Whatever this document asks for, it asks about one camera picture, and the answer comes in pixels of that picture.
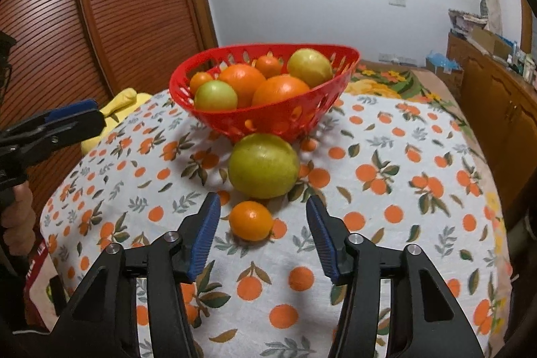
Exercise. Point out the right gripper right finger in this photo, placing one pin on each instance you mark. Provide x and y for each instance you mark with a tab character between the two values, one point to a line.
425	318

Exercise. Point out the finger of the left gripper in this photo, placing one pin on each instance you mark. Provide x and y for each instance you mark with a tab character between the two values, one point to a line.
32	141
71	108

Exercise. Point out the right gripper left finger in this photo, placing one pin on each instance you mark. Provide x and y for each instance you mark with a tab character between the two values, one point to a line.
100	319

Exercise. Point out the large orange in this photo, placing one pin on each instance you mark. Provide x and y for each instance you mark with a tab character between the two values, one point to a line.
244	79

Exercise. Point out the large yellow-green pear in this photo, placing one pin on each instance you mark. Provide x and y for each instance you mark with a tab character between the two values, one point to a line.
263	166

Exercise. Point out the red perforated plastic basket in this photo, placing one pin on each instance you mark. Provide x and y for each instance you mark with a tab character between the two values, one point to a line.
290	119

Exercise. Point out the yellow pear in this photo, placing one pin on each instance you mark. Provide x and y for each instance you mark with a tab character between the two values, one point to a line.
310	66

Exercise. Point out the left hand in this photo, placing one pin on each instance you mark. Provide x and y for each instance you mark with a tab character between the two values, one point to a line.
18	220

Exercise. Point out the yellow plush toy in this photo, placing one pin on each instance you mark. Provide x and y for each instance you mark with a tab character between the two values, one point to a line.
115	112

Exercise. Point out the brown louvered wardrobe door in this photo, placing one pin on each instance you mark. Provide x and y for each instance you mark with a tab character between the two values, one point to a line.
69	50

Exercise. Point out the green apple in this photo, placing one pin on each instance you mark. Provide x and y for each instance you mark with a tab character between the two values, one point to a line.
215	96

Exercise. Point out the orange-print white tablecloth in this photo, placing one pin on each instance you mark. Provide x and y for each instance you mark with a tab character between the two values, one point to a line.
265	300

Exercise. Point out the orange in basket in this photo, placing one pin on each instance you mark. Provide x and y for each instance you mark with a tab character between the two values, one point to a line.
277	89

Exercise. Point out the floral bed blanket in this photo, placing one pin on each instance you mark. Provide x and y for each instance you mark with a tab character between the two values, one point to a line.
419	89

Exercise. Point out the wooden sideboard cabinet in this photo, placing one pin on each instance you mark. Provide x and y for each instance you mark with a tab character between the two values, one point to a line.
501	110

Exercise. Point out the box with blue bag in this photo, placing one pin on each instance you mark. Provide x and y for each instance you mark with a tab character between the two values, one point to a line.
445	69

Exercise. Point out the cardboard box on cabinet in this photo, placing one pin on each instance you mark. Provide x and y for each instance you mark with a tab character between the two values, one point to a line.
490	42

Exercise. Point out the stack of papers on cabinet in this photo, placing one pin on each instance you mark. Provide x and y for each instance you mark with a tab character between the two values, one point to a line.
462	23

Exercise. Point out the wall power strip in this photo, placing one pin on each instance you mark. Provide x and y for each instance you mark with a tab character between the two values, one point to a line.
396	59

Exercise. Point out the white wall switch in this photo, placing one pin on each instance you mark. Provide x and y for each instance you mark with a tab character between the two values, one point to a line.
398	3

